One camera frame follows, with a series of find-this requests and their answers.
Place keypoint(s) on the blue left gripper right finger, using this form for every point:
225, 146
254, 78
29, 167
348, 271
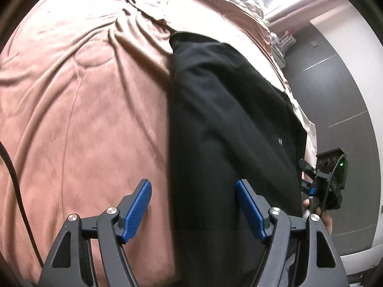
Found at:
255, 210

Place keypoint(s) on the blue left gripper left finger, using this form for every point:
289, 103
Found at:
132, 209

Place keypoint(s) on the black button-up shirt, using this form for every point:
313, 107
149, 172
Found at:
226, 123

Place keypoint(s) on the person's right hand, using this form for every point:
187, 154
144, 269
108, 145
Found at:
325, 217

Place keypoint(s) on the cream cloth at bed corner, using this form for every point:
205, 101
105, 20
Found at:
311, 140

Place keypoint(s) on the white right nightstand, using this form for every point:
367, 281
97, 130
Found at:
280, 45

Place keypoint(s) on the brown bed blanket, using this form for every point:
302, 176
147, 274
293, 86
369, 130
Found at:
84, 116

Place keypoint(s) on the pink right curtain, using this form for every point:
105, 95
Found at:
296, 14

